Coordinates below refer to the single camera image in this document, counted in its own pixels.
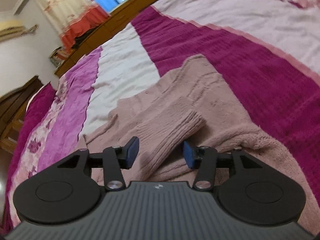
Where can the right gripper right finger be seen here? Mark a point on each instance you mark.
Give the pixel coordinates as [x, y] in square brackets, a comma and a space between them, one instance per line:
[206, 160]

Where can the dark wooden headboard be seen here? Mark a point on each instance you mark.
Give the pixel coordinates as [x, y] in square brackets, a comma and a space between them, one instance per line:
[13, 109]

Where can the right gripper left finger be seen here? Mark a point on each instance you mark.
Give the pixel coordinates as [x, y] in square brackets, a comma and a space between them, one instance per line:
[113, 160]

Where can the books row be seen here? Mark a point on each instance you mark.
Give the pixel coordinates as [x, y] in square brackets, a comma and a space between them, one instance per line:
[59, 56]

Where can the wall air conditioner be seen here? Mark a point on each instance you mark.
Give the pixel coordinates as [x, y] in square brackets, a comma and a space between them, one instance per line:
[11, 29]

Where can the cream and red curtain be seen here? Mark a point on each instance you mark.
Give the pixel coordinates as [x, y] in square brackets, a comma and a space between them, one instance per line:
[72, 18]

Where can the purple floral bedspread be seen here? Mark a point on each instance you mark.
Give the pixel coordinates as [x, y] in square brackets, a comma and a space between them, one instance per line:
[267, 51]

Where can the wooden side cabinet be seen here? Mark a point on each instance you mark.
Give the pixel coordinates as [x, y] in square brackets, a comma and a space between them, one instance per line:
[117, 21]

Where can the pink knitted cardigan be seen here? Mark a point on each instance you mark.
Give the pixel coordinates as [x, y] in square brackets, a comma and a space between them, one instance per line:
[192, 103]

